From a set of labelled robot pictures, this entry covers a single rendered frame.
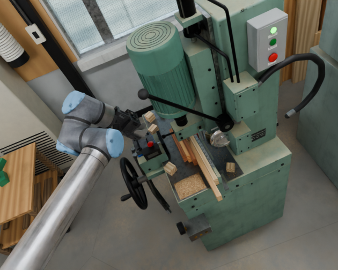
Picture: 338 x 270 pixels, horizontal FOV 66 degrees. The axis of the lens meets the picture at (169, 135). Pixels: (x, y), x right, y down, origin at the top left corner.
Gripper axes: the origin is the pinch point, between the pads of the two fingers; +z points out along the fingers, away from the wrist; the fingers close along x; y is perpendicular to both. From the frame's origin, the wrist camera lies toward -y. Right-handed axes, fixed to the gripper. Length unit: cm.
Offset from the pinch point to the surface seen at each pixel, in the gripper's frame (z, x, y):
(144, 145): 5.8, 2.6, -6.2
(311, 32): 130, 82, 104
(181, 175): 19.4, -15.0, -2.6
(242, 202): 63, -23, -1
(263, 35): -9, -18, 59
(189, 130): 12.9, -4.6, 14.4
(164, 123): 21.2, 19.5, 0.4
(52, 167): 26, 94, -127
